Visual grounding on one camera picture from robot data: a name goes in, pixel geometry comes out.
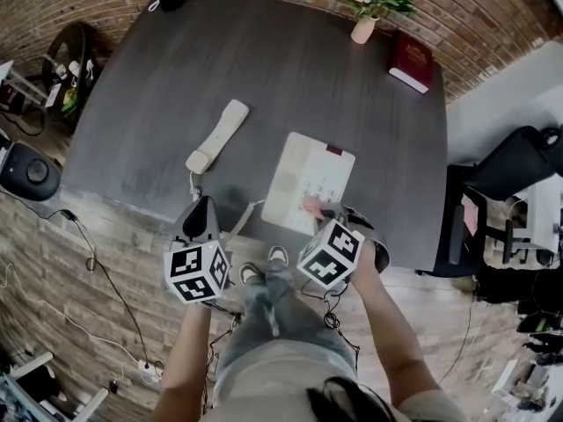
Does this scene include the cream desk phone handset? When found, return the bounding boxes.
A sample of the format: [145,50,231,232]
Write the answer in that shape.
[185,98,251,176]

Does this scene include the white frame furniture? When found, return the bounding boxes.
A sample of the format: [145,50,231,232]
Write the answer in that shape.
[0,350,110,422]

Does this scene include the white table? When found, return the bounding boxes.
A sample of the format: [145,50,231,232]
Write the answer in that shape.
[445,37,563,167]

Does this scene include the black round stool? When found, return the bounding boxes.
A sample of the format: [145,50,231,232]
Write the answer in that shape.
[0,142,62,203]

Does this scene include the person's right forearm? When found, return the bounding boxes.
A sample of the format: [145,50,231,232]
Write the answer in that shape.
[350,240,442,412]

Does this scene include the person's beige shirt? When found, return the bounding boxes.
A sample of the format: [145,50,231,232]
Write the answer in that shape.
[209,339,468,422]

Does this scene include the pale pink vase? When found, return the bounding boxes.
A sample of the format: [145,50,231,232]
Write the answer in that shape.
[350,14,381,45]

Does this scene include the cream desk phone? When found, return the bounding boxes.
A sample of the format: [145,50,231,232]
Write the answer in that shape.
[260,131,356,238]

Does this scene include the pink cloth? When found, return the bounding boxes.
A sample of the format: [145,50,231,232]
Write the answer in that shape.
[302,195,327,218]

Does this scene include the dark wooden desk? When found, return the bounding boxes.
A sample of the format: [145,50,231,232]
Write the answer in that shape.
[59,0,450,276]

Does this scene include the person's legs in jeans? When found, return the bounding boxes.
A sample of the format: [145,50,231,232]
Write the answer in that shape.
[214,259,358,389]

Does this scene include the black floor cable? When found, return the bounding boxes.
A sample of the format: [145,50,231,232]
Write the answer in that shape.
[42,207,151,365]

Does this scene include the person's left shoe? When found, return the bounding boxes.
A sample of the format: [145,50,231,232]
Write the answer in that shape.
[238,261,266,287]

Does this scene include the black office chair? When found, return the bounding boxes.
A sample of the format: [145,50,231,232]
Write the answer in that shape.
[432,125,563,279]

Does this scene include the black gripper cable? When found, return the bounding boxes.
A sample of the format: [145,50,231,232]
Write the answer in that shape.
[301,278,361,356]
[201,300,244,415]

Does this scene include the white power strip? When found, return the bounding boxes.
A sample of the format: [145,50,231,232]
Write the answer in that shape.
[136,358,165,385]

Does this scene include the person's left forearm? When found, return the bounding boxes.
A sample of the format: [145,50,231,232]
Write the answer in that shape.
[154,300,213,422]

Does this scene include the red hardcover book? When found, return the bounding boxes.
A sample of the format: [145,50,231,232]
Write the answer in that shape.
[387,31,435,95]

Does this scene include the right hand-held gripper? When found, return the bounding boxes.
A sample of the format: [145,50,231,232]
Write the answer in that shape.
[296,202,391,290]

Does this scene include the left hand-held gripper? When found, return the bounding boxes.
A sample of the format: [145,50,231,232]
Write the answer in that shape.
[163,194,233,305]

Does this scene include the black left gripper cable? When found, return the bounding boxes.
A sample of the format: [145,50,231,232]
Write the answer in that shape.
[201,300,244,415]

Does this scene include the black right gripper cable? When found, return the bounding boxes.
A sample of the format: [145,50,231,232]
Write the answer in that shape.
[301,278,361,356]

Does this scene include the white floor cable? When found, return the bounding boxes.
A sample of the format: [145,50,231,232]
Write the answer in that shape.
[0,260,143,365]

